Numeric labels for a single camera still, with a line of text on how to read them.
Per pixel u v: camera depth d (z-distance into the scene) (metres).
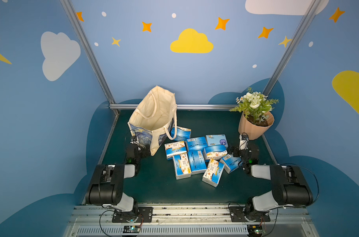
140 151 0.80
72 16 0.71
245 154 0.76
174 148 0.93
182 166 0.84
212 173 0.82
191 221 0.73
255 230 0.71
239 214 0.75
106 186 0.46
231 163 0.86
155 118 1.09
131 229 0.70
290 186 0.46
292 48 0.84
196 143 0.95
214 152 0.88
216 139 0.98
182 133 0.99
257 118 0.97
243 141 0.82
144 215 0.75
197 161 0.86
